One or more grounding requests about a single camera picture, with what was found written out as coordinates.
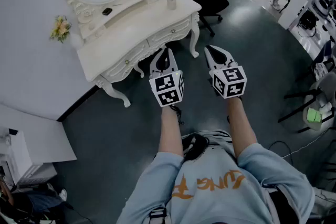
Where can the white low cabinet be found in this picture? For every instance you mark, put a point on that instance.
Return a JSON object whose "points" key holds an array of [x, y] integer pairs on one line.
{"points": [[18, 157]]}

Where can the small white cup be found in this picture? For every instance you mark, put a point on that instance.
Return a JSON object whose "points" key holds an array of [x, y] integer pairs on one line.
{"points": [[171, 3]]}

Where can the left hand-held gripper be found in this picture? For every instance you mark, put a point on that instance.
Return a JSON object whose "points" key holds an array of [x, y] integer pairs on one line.
{"points": [[168, 86]]}

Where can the black rounded compact case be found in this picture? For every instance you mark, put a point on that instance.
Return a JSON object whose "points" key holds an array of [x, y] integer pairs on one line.
{"points": [[107, 11]]}

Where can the white dressing table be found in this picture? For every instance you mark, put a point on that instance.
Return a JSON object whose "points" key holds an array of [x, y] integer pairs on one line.
{"points": [[123, 31]]}

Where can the light blue sweatshirt orange print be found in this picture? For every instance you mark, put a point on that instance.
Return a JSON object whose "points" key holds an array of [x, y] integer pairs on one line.
{"points": [[210, 191]]}

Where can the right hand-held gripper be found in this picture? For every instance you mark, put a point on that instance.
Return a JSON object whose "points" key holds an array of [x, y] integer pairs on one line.
{"points": [[229, 81]]}

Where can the green cloth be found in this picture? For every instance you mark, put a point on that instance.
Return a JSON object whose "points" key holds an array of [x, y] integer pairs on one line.
{"points": [[314, 115]]}

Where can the person's left forearm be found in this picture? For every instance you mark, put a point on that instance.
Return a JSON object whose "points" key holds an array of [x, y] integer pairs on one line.
{"points": [[170, 131]]}

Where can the yellow flower bouquet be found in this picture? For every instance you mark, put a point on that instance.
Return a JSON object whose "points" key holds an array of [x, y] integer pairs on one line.
{"points": [[61, 29]]}

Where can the person's right forearm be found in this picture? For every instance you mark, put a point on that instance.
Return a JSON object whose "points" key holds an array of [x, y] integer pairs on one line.
{"points": [[241, 126]]}

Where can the black legged stool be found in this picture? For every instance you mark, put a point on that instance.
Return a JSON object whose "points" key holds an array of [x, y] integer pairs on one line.
{"points": [[302, 108]]}

